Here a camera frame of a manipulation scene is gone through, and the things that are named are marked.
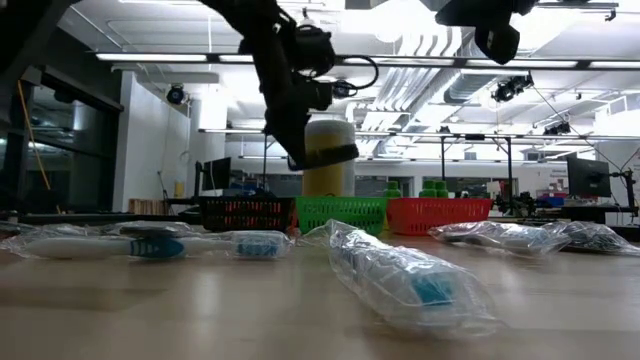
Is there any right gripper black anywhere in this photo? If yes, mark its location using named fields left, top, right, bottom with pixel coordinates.
left=434, top=0, right=539, bottom=66

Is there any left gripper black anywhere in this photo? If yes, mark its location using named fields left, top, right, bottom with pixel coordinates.
left=239, top=22, right=334, bottom=167

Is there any black clip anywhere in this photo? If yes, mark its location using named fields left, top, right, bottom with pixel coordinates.
left=287, top=143, right=361, bottom=173

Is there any black comb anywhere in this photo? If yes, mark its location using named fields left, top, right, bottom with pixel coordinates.
left=117, top=220, right=202, bottom=240

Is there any blue toothbrush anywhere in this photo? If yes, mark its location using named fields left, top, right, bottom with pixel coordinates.
left=9, top=228, right=296, bottom=261
left=428, top=221, right=572, bottom=257
left=299, top=218, right=504, bottom=339

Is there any black item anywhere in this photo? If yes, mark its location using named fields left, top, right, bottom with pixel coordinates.
left=544, top=219, right=639, bottom=257

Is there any white yellow wipes canister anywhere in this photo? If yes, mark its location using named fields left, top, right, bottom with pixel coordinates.
left=301, top=118, right=357, bottom=198

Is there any black ceiling spotlight cluster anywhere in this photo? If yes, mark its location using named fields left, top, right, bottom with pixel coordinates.
left=489, top=73, right=535, bottom=104

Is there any black computer monitor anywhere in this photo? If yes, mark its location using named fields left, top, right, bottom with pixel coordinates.
left=201, top=156, right=233, bottom=192
left=566, top=156, right=613, bottom=199

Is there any orange plastic basket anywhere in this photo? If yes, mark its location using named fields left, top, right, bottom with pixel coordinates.
left=285, top=199, right=300, bottom=234

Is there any black plastic basket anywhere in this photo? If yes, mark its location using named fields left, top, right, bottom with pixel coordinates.
left=198, top=196, right=296, bottom=234

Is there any green plastic basket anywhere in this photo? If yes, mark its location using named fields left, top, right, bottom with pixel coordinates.
left=293, top=196, right=389, bottom=237

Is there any wooden crate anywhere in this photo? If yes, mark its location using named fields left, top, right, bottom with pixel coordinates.
left=128, top=198, right=167, bottom=216

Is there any red plastic basket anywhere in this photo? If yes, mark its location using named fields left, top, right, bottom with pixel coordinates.
left=385, top=197, right=494, bottom=236

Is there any silver ventilation duct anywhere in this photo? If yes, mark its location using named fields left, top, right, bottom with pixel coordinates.
left=442, top=64, right=501, bottom=104

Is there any black metal rig frame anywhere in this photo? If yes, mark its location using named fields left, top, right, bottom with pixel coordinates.
left=197, top=127, right=306, bottom=199
left=438, top=131, right=515, bottom=182

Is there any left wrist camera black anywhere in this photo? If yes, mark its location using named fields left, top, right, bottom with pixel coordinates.
left=292, top=24, right=337, bottom=77

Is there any yellow hanging cord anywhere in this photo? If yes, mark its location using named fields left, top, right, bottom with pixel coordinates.
left=16, top=79, right=53, bottom=192

